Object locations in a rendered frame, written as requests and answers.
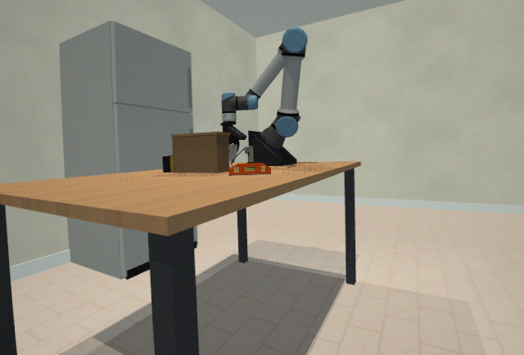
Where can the orange spirit level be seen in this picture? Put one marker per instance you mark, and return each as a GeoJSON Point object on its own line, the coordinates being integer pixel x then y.
{"type": "Point", "coordinates": [243, 167]}

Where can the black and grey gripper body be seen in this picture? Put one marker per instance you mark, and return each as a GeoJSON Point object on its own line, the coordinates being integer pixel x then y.
{"type": "Point", "coordinates": [231, 138]}

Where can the yellow tape measure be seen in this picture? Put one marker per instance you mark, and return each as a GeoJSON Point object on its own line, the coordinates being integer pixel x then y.
{"type": "Point", "coordinates": [167, 164]}

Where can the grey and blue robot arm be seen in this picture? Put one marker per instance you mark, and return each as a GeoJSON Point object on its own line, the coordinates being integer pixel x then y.
{"type": "Point", "coordinates": [288, 57]}

